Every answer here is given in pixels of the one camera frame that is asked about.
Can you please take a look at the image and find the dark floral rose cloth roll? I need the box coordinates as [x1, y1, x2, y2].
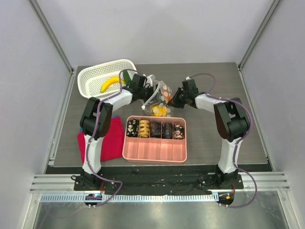
[173, 124, 184, 140]

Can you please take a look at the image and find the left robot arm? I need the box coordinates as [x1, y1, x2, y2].
[80, 72, 155, 190]

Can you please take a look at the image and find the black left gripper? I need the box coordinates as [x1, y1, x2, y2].
[139, 85, 166, 107]

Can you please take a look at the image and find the black white dotted cloth roll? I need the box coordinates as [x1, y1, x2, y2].
[126, 119, 139, 137]

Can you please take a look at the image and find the pink divided organizer tray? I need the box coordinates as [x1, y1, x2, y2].
[122, 115, 187, 165]

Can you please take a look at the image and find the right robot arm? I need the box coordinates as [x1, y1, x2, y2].
[168, 78, 251, 188]

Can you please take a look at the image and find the dark blue patterned cloth roll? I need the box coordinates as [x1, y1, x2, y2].
[162, 122, 173, 139]

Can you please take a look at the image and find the white slotted cable duct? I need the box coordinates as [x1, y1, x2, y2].
[41, 193, 219, 203]

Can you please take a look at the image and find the aluminium frame rail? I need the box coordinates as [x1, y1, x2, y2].
[30, 172, 290, 196]

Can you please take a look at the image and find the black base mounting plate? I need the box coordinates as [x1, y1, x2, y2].
[71, 173, 244, 196]

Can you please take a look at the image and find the yellow toy banana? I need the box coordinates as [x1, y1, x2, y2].
[100, 76, 125, 93]

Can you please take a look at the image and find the dark brown patterned cloth roll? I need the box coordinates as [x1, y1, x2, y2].
[150, 121, 162, 138]

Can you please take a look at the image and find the yellow toy fruit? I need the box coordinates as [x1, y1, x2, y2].
[151, 105, 170, 117]

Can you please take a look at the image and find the orange toy fruit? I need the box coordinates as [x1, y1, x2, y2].
[161, 85, 173, 103]

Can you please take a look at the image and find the red folded cloth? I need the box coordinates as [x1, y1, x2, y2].
[76, 116, 124, 163]

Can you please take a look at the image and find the green toy cucumber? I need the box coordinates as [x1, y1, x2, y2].
[123, 71, 132, 85]

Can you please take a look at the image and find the clear polka dot zip bag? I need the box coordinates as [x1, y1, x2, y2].
[141, 81, 173, 117]

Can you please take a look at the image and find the yellow black cloth roll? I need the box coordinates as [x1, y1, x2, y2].
[138, 120, 150, 138]

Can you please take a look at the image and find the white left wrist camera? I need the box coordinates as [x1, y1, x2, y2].
[144, 74, 158, 88]

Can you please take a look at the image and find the white perforated plastic basket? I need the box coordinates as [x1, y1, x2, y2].
[77, 59, 136, 99]

